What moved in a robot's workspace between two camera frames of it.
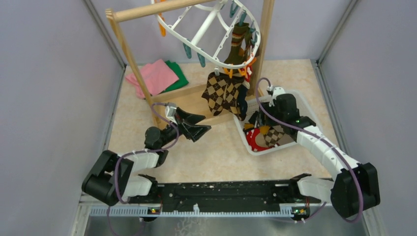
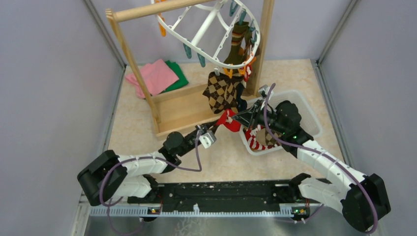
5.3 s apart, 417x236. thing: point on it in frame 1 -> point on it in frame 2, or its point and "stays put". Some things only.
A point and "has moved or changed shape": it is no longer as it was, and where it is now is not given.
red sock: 251,135 has moved or changed shape
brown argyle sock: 231,87 stays put
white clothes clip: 216,71 stays put
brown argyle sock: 215,91 stays put
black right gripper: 260,118 -> 250,118
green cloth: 182,80 stays put
